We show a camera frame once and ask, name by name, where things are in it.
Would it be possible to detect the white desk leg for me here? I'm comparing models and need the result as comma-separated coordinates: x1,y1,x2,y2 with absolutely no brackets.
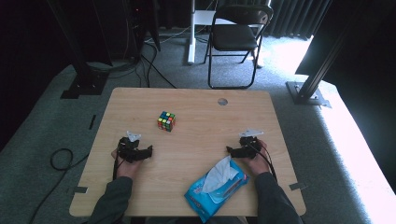
186,0,219,65

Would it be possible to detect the dark equipment cabinet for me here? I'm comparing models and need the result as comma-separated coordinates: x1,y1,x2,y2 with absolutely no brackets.
123,0,162,60

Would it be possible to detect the black folding chair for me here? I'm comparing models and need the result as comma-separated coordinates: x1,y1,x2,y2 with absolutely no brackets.
204,3,275,91

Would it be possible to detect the looped black floor cable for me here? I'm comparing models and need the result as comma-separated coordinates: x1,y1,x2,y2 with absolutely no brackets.
28,147,91,224

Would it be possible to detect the right hand-held gripper cable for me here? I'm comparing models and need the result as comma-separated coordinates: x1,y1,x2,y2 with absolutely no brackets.
248,142,278,183

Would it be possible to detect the white wet wipe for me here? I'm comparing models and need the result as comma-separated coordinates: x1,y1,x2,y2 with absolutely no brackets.
201,155,239,194

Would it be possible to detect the person's left hand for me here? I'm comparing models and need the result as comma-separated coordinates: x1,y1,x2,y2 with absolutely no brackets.
110,148,143,180

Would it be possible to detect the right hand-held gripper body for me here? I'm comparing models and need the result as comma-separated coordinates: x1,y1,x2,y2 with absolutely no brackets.
238,129,264,158

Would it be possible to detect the black metal stand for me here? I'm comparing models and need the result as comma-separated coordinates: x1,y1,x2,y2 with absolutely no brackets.
46,0,110,100
285,18,356,109

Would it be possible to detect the person's right hand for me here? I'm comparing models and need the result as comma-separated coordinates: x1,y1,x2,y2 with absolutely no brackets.
243,139,271,177

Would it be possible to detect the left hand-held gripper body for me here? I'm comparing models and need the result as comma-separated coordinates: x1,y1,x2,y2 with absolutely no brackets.
117,130,145,164

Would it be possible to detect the blue wet wipes pack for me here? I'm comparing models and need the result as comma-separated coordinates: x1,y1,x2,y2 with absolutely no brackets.
183,159,251,224

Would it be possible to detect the dark curtain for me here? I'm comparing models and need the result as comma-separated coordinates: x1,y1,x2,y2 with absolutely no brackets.
267,0,332,40

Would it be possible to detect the white floor cable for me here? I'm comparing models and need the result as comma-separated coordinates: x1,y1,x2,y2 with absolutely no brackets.
145,25,191,45

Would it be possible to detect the multicoloured puzzle cube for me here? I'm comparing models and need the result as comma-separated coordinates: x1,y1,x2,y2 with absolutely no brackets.
157,110,177,133

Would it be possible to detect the bundle of dark cables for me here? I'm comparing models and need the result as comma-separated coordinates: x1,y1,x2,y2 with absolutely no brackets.
86,58,139,79

